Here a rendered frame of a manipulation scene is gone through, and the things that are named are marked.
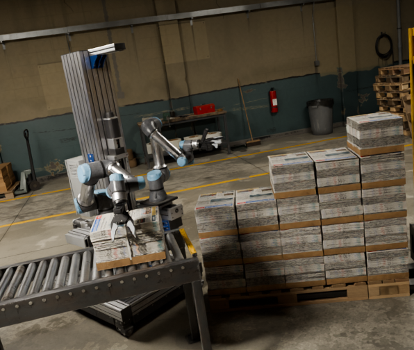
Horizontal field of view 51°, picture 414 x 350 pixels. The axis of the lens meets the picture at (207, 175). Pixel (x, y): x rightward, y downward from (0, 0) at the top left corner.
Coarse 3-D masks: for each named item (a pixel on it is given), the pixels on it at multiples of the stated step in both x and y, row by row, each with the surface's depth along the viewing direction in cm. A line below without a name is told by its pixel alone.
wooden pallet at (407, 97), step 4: (404, 96) 804; (408, 96) 802; (404, 100) 807; (408, 100) 808; (404, 104) 809; (408, 104) 811; (404, 108) 811; (408, 108) 810; (408, 112) 804; (408, 116) 805; (408, 120) 807; (408, 124) 809
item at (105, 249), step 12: (96, 216) 258; (108, 216) 254; (96, 228) 237; (108, 228) 233; (96, 240) 233; (108, 240) 235; (120, 240) 235; (96, 252) 235; (108, 252) 236; (120, 252) 237
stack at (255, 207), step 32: (224, 192) 341; (256, 192) 329; (352, 192) 300; (224, 224) 312; (256, 224) 310; (352, 224) 305; (224, 256) 318; (256, 256) 317; (320, 256) 314; (352, 256) 311; (224, 288) 325; (288, 288) 335; (320, 288) 319; (352, 288) 316
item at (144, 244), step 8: (144, 208) 259; (152, 208) 256; (136, 216) 248; (144, 216) 245; (152, 216) 243; (160, 216) 260; (136, 224) 234; (144, 224) 234; (152, 224) 235; (160, 224) 244; (136, 232) 235; (144, 232) 235; (152, 232) 236; (160, 232) 236; (136, 240) 236; (144, 240) 237; (152, 240) 237; (160, 240) 238; (136, 248) 237; (144, 248) 238; (152, 248) 238; (160, 248) 239
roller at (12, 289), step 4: (20, 268) 259; (24, 268) 262; (16, 272) 253; (20, 272) 254; (24, 272) 260; (16, 276) 248; (20, 276) 250; (12, 280) 244; (16, 280) 244; (20, 280) 248; (12, 284) 238; (16, 284) 240; (8, 288) 234; (12, 288) 234; (16, 288) 237; (8, 292) 229; (12, 292) 230; (4, 296) 226; (8, 296) 225; (12, 296) 227
